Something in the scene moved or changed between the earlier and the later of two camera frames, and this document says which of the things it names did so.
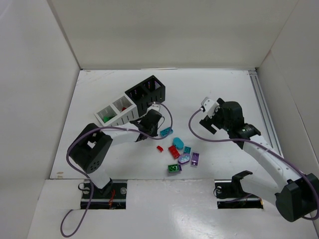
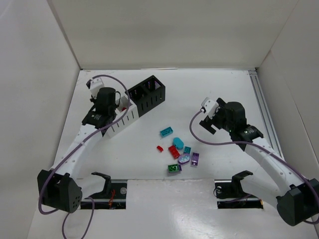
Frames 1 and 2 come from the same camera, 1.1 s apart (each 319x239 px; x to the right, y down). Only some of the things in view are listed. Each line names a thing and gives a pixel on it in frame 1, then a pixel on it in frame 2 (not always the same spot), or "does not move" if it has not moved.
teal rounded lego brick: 178,143 does not move
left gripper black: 154,117 to 115,107
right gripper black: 214,122 does not move
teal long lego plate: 166,132 does not move
